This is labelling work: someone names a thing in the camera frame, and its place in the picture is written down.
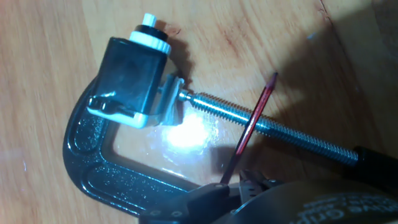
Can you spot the black C-clamp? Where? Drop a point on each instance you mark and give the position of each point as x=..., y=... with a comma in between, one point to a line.
x=102, y=180

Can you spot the glossy wooden board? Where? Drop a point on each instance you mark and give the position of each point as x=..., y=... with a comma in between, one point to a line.
x=46, y=93

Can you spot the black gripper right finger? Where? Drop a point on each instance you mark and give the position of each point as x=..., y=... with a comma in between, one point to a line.
x=252, y=185

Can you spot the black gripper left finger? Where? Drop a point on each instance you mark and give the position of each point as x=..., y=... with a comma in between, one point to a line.
x=199, y=202

